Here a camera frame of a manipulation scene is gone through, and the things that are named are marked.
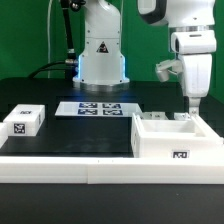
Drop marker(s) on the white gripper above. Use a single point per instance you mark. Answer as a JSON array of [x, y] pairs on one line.
[[194, 50]]

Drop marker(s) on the white cabinet door panel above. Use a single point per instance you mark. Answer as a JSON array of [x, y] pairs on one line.
[[154, 116], [182, 116]]

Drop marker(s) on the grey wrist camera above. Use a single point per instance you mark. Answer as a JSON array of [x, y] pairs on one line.
[[167, 68]]

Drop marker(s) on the white marker base plate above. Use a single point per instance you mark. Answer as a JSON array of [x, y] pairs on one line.
[[97, 109]]

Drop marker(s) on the white cabinet top block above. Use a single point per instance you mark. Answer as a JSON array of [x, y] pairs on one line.
[[25, 120]]

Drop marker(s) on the white U-shaped table fence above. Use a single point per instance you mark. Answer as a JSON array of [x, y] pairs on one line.
[[111, 170]]

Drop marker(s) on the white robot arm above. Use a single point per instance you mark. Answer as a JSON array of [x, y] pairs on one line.
[[101, 66]]

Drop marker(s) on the white cabinet body box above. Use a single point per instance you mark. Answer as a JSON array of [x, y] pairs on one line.
[[169, 139]]

